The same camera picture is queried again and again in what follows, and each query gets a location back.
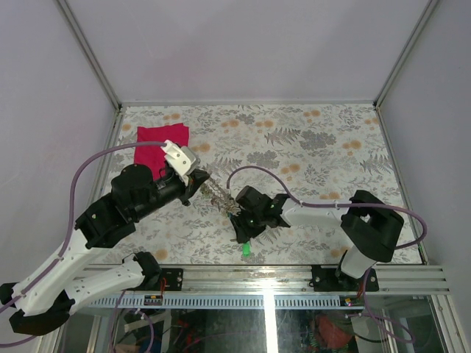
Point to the aluminium front rail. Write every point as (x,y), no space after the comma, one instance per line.
(388,279)

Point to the floral table mat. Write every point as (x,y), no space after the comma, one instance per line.
(317,151)

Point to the white slotted cable duct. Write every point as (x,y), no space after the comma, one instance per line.
(206,301)

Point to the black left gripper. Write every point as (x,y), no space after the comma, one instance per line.
(193,183)

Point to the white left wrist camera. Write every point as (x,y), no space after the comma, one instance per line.
(181,159)

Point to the green tagged key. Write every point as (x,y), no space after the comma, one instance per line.
(246,249)

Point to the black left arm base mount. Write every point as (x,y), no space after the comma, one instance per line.
(167,280)

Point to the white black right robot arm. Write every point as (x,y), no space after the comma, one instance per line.
(371,226)

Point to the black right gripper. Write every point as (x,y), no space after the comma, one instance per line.
(243,233)

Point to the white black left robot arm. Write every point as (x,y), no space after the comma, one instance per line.
(134,195)

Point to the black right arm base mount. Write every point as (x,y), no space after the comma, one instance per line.
(330,279)

